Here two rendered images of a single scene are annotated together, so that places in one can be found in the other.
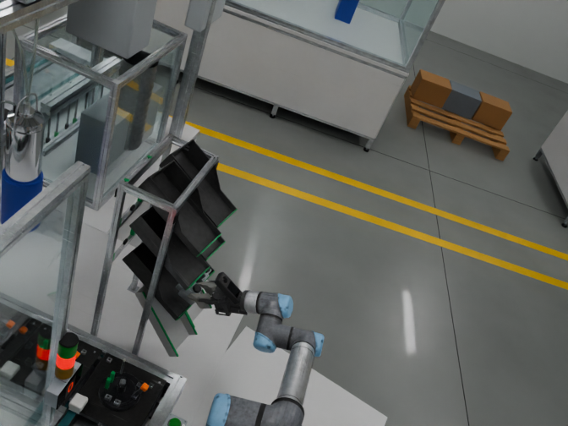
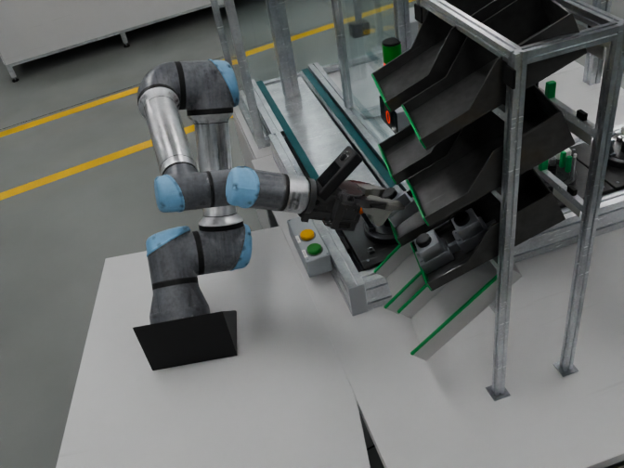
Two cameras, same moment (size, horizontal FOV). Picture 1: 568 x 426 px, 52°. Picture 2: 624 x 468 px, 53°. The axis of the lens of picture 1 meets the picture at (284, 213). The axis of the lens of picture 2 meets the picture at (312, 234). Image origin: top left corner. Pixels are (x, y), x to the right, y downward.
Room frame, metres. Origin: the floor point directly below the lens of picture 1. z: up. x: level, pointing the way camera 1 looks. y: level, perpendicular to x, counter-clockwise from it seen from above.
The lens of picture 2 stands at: (2.37, -0.22, 2.06)
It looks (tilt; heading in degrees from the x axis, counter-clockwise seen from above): 38 degrees down; 168
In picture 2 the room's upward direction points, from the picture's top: 11 degrees counter-clockwise
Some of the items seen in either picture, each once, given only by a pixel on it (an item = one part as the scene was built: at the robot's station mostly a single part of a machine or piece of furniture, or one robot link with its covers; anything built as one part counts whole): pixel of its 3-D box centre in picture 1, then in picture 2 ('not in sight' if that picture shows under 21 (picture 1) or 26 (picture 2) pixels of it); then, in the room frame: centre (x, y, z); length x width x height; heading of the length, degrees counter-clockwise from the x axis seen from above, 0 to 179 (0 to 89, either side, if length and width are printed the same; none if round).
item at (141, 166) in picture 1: (150, 254); (501, 199); (1.46, 0.38, 1.26); 0.36 x 0.21 x 0.80; 178
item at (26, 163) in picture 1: (24, 136); not in sight; (1.72, 1.05, 1.32); 0.14 x 0.14 x 0.38
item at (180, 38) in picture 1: (101, 101); not in sight; (2.32, 1.03, 1.21); 0.69 x 0.46 x 0.69; 178
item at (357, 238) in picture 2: (119, 394); (389, 230); (1.09, 0.27, 0.96); 0.24 x 0.24 x 0.02; 88
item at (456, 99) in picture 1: (460, 112); not in sight; (6.55, -1.43, 0.20); 1.20 x 0.80 x 0.41; 98
